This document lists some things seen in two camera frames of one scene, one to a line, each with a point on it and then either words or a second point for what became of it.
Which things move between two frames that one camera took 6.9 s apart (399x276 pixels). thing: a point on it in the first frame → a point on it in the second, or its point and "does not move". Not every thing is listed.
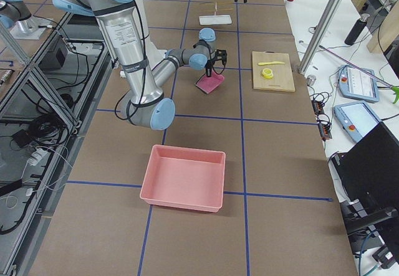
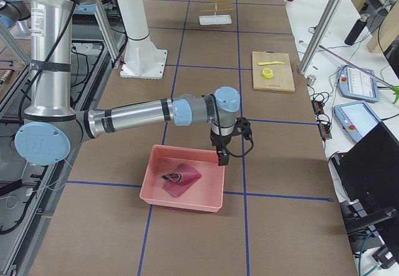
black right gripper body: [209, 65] → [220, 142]
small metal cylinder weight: [311, 79] does not move
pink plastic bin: [184, 178] does not move
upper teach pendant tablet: [356, 83] does not move
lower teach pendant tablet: [356, 119] does not move
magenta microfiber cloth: [208, 84] → [181, 180]
